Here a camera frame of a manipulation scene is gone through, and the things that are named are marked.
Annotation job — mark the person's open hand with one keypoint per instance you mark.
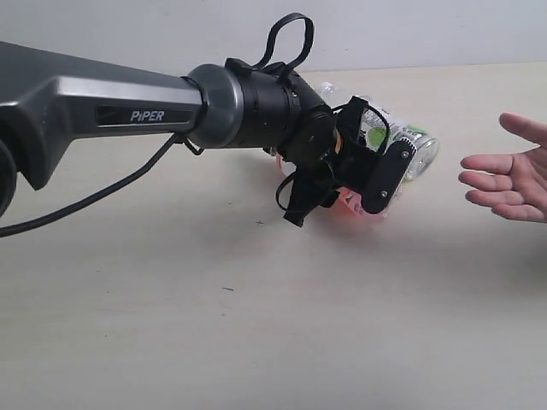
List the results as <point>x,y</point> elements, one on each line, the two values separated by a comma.
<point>511,185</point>

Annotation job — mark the pink peach drink bottle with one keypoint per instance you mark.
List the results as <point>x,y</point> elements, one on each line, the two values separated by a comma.
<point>347,202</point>

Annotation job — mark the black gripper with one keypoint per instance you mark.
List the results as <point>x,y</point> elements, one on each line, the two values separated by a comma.
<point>336,155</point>

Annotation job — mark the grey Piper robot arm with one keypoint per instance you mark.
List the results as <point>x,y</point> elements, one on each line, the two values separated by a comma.
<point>49,100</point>

